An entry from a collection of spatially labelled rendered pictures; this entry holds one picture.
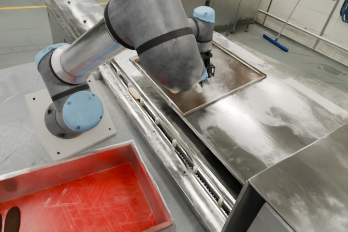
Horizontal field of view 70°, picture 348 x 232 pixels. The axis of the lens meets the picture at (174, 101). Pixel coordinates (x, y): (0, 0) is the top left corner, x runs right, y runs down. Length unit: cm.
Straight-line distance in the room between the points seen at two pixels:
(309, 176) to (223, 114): 72
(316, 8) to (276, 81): 348
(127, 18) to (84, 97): 36
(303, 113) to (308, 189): 82
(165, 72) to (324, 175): 29
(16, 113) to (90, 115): 51
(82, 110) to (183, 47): 42
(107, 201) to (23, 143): 41
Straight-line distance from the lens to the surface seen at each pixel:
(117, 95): 118
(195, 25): 88
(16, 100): 131
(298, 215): 35
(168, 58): 44
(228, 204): 88
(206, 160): 100
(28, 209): 90
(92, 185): 90
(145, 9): 45
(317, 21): 472
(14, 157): 105
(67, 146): 98
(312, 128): 114
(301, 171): 40
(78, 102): 76
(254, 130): 105
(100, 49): 59
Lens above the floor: 157
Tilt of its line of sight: 37 degrees down
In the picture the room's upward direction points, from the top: 9 degrees clockwise
